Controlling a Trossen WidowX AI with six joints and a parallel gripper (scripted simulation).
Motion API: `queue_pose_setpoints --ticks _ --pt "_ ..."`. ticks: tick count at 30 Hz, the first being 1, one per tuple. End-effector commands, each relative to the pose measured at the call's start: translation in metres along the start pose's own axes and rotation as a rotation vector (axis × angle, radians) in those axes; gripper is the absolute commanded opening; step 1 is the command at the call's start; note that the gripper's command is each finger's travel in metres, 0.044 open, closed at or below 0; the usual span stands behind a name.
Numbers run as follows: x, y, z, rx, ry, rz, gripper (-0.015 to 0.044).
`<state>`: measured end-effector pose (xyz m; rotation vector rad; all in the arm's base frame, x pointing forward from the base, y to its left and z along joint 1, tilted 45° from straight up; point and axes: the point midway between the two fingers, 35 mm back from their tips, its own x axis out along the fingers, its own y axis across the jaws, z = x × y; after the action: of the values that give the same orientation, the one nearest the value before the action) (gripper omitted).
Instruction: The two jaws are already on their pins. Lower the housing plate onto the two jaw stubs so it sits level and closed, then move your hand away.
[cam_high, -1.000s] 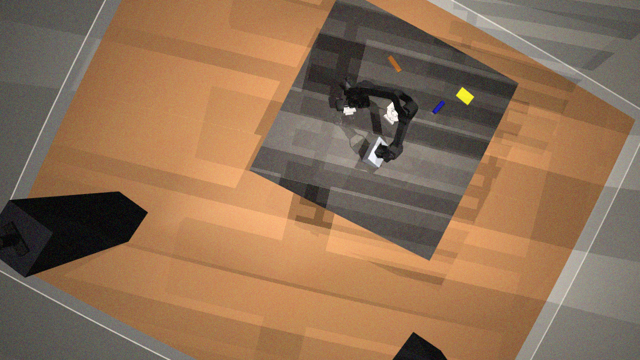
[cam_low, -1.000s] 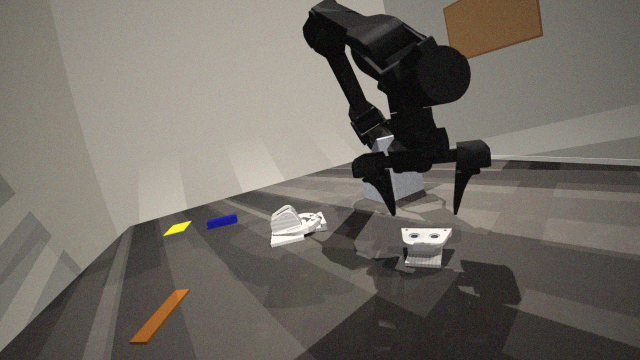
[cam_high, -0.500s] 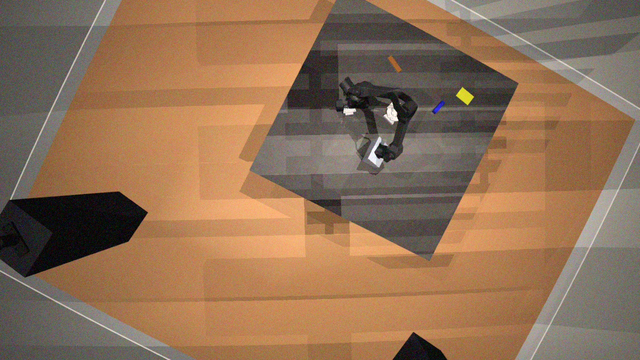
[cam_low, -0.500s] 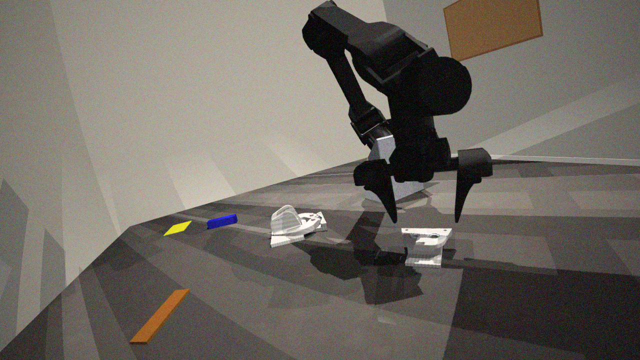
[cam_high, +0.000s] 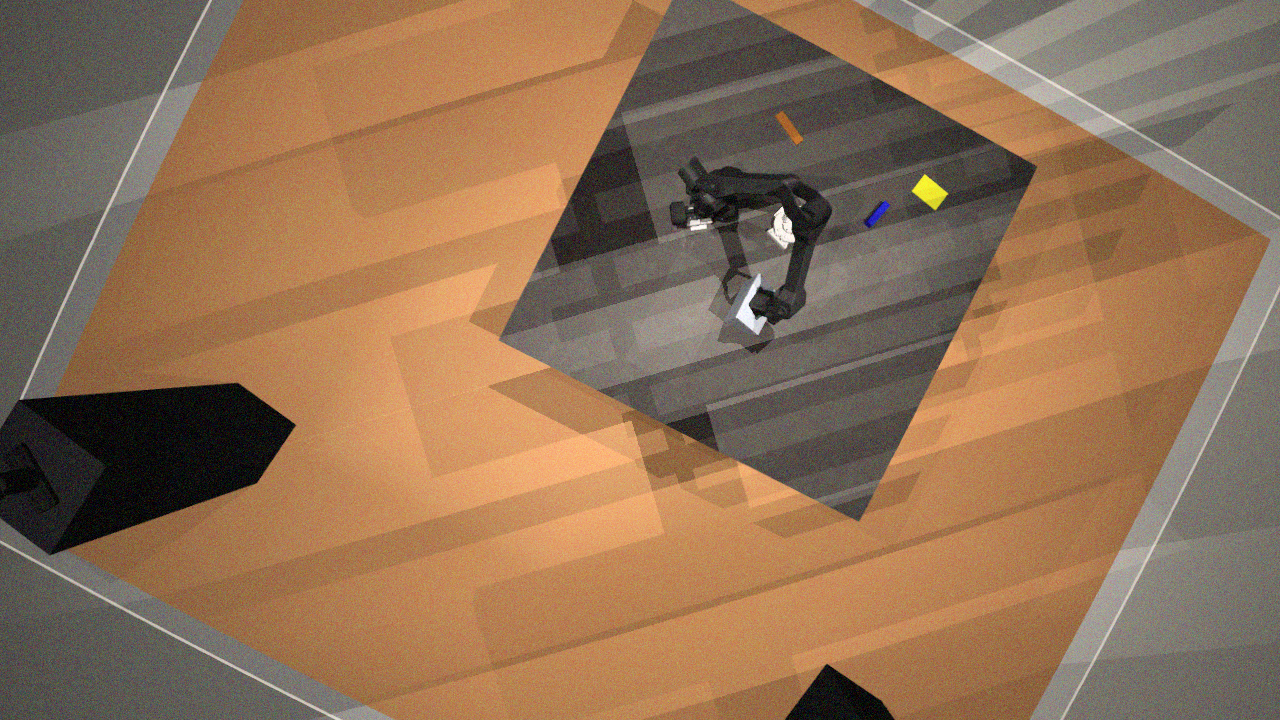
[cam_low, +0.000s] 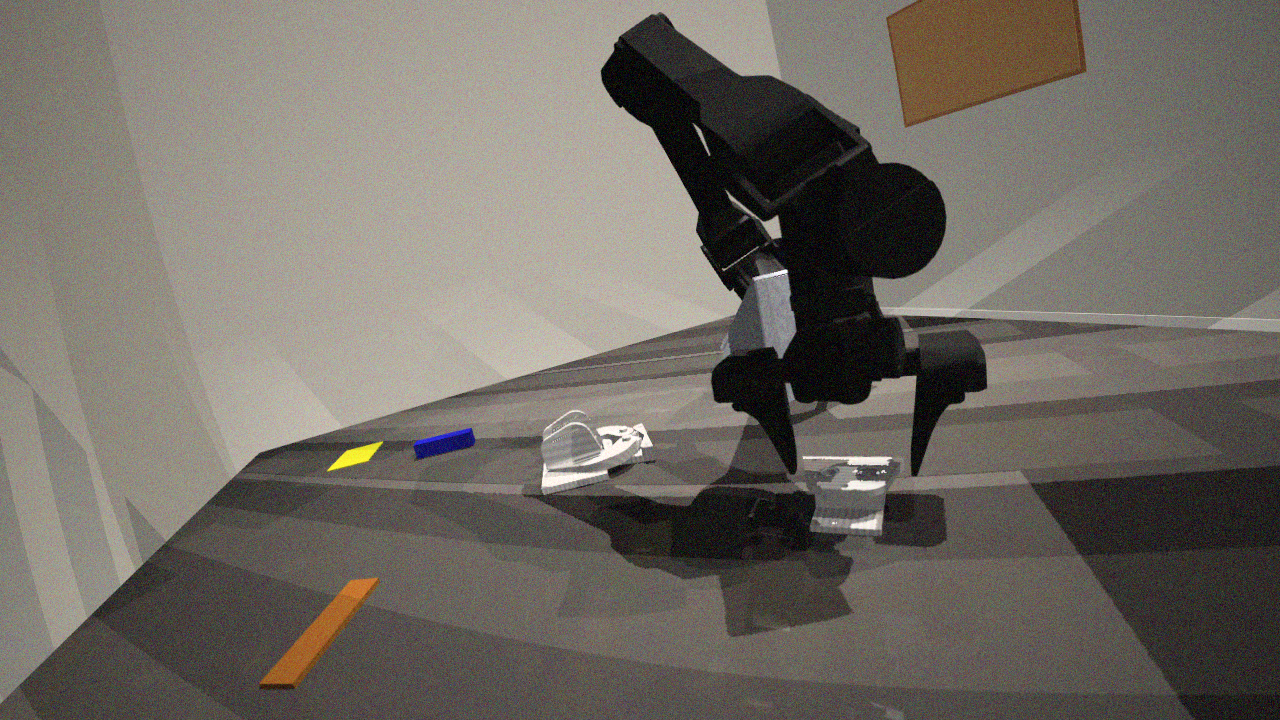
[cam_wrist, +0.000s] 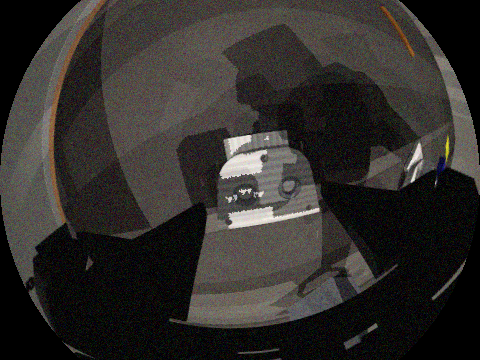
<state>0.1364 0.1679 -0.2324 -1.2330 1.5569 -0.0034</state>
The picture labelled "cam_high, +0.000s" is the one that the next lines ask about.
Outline yellow rectangular plate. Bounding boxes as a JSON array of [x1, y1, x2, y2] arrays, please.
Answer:
[[913, 174, 947, 210]]

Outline orange flat bar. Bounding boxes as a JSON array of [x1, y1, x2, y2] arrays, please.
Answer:
[[774, 111, 804, 145]]

